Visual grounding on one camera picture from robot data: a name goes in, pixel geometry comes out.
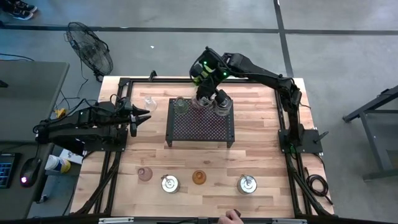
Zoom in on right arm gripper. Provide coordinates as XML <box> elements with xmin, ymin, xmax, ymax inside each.
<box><xmin>193</xmin><ymin>77</ymin><xmax>231</xmax><ymax>105</ymax></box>

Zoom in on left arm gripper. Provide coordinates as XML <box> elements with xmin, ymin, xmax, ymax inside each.
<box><xmin>119</xmin><ymin>97</ymin><xmax>152</xmax><ymax>138</ymax></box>

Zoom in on silver tin candle with tag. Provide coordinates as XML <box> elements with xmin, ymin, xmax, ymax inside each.
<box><xmin>160</xmin><ymin>174</ymin><xmax>181</xmax><ymax>194</ymax></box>
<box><xmin>191</xmin><ymin>95</ymin><xmax>217</xmax><ymax>111</ymax></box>
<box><xmin>236</xmin><ymin>174</ymin><xmax>258</xmax><ymax>195</ymax></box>
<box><xmin>214</xmin><ymin>95</ymin><xmax>234</xmax><ymax>118</ymax></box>

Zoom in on clear glass candle holder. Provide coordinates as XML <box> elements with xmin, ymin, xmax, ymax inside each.
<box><xmin>144</xmin><ymin>95</ymin><xmax>158</xmax><ymax>113</ymax></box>

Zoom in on green glass candle holder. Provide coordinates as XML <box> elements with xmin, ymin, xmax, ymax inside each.
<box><xmin>174</xmin><ymin>96</ymin><xmax>190</xmax><ymax>114</ymax></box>

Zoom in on pink glass candle holder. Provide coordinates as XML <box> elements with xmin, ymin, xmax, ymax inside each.
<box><xmin>137</xmin><ymin>166</ymin><xmax>154</xmax><ymax>182</ymax></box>

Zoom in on amber glass candle holder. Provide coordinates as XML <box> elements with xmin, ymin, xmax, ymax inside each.
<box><xmin>192</xmin><ymin>169</ymin><xmax>207</xmax><ymax>185</ymax></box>

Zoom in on black perforated metal shelf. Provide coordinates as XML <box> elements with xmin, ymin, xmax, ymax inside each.
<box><xmin>165</xmin><ymin>98</ymin><xmax>236</xmax><ymax>149</ymax></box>

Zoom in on black floor fan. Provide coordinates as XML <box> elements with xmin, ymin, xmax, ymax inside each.
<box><xmin>64</xmin><ymin>21</ymin><xmax>114</xmax><ymax>82</ymax></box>

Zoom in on white paper box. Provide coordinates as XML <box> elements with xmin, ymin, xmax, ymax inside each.
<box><xmin>58</xmin><ymin>148</ymin><xmax>84</xmax><ymax>165</ymax></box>

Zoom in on white wipes canister yellow lid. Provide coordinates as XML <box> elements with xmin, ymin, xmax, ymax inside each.
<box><xmin>44</xmin><ymin>154</ymin><xmax>72</xmax><ymax>174</ymax></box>

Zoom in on grey side table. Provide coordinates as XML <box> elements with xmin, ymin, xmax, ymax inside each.
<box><xmin>0</xmin><ymin>60</ymin><xmax>71</xmax><ymax>144</ymax></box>

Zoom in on person's hand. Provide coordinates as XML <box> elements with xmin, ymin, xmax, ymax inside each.
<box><xmin>217</xmin><ymin>209</ymin><xmax>245</xmax><ymax>224</ymax></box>

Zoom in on black computer mouse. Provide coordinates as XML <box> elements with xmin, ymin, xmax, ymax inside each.
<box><xmin>19</xmin><ymin>157</ymin><xmax>43</xmax><ymax>188</ymax></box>

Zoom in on backlit computer keyboard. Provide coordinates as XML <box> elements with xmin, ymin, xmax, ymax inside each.
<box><xmin>0</xmin><ymin>152</ymin><xmax>19</xmax><ymax>190</ymax></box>

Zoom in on dark computer desk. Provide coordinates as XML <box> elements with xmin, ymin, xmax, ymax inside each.
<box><xmin>0</xmin><ymin>141</ymin><xmax>55</xmax><ymax>220</ymax></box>

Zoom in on black sneaker white sole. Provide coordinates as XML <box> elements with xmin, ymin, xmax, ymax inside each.
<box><xmin>10</xmin><ymin>7</ymin><xmax>34</xmax><ymax>21</ymax></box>
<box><xmin>2</xmin><ymin>0</ymin><xmax>39</xmax><ymax>13</ymax></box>

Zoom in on black aluminium table frame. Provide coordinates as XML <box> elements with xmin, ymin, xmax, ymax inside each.
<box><xmin>73</xmin><ymin>77</ymin><xmax>335</xmax><ymax>218</ymax></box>

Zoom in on silver metal bracket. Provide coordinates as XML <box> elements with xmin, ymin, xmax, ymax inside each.
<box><xmin>98</xmin><ymin>217</ymin><xmax>134</xmax><ymax>224</ymax></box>
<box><xmin>272</xmin><ymin>218</ymin><xmax>307</xmax><ymax>224</ymax></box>

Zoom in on coiled black cable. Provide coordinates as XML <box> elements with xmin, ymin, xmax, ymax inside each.
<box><xmin>304</xmin><ymin>166</ymin><xmax>334</xmax><ymax>206</ymax></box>

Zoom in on grey metal table frame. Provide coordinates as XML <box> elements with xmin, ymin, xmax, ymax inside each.
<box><xmin>341</xmin><ymin>85</ymin><xmax>398</xmax><ymax>181</ymax></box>

